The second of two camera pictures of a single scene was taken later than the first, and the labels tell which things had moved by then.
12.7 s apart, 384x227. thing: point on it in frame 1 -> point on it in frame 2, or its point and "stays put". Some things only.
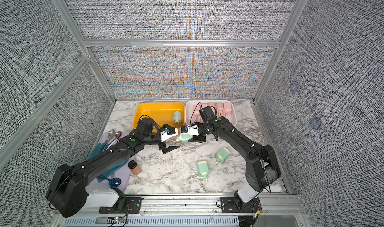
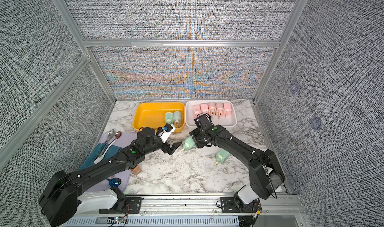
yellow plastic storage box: [162, 112] stays put
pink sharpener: [220, 109] stays put
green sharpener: [203, 169] -> [189, 143]
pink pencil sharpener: [227, 108] stays put
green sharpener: [185, 137] -> [169, 118]
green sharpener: [177, 119] stays put
